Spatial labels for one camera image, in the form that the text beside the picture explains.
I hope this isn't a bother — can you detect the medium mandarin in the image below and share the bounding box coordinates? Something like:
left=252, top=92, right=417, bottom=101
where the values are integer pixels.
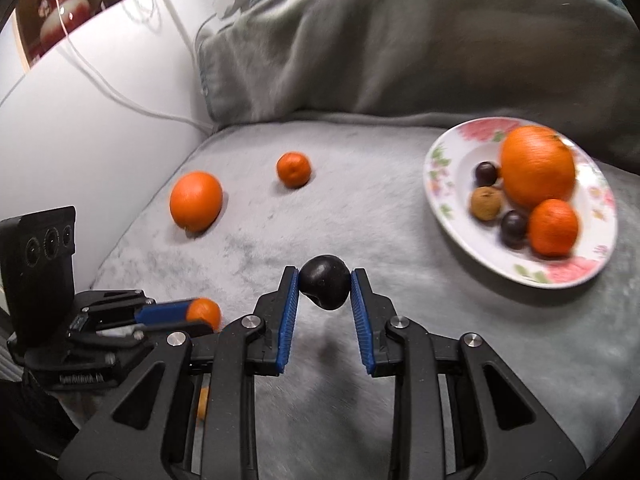
left=529, top=199, right=581, bottom=257
left=276, top=152, right=312, bottom=190

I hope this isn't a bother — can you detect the large bumpy orange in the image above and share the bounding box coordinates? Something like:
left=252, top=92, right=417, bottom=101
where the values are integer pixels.
left=500, top=126, right=577, bottom=211

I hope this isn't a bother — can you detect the tiny mandarin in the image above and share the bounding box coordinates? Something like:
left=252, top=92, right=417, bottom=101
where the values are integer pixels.
left=186, top=297, right=222, bottom=333

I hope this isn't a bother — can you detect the long white cable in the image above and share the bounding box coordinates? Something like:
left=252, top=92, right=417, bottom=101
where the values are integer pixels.
left=47, top=0, right=216, bottom=133

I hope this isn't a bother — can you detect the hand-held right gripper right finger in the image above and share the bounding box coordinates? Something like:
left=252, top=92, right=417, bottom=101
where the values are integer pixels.
left=350, top=267, right=586, bottom=480

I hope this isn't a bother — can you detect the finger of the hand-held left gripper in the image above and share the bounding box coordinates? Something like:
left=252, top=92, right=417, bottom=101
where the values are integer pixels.
left=90, top=291, right=195, bottom=330
left=67, top=320, right=215, bottom=348

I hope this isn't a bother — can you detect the white power strip cable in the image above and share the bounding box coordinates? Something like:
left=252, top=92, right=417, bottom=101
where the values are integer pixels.
left=194, top=10, right=221, bottom=61

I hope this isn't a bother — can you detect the light grey fleece blanket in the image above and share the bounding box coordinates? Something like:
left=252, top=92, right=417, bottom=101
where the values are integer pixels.
left=50, top=110, right=640, bottom=480

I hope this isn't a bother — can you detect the red and white vase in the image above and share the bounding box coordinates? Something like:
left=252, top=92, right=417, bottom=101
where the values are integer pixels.
left=30, top=0, right=93, bottom=56

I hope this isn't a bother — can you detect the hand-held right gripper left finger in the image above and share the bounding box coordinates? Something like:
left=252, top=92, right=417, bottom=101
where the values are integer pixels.
left=57, top=265, right=301, bottom=480

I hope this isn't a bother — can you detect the white floral plate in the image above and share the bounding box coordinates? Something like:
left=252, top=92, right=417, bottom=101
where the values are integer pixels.
left=424, top=117, right=618, bottom=290

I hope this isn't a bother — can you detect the large smooth orange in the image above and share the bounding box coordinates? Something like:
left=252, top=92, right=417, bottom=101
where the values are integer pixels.
left=169, top=171, right=224, bottom=233

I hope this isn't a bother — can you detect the dark grey fleece blanket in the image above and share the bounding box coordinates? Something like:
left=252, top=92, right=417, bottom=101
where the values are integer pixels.
left=197, top=0, right=640, bottom=176

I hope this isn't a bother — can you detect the dark plum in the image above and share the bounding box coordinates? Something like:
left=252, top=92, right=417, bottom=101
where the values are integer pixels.
left=298, top=255, right=351, bottom=311

